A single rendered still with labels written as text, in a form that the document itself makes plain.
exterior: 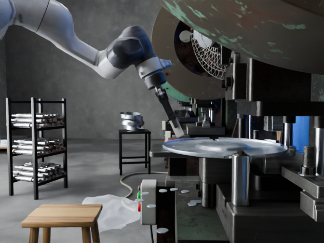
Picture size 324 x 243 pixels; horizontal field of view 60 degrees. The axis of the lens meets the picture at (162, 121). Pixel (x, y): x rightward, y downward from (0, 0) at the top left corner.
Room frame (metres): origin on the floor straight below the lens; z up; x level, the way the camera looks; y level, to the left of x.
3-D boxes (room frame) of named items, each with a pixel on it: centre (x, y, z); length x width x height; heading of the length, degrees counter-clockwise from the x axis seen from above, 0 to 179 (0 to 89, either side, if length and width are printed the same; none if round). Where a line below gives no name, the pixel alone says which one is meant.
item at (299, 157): (0.67, -0.27, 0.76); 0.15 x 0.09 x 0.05; 178
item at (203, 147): (0.67, -0.15, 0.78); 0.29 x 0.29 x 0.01
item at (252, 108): (0.67, -0.28, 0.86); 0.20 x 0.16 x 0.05; 178
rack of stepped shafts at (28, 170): (2.83, 1.26, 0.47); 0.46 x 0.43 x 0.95; 68
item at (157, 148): (0.68, -0.10, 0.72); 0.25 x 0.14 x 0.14; 88
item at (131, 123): (3.72, 0.37, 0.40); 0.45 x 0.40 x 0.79; 10
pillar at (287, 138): (0.75, -0.34, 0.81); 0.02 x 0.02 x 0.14
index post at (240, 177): (0.50, -0.14, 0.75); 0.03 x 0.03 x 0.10; 88
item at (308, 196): (0.50, -0.27, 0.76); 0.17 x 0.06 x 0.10; 178
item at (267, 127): (0.67, -0.26, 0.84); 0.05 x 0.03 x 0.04; 178
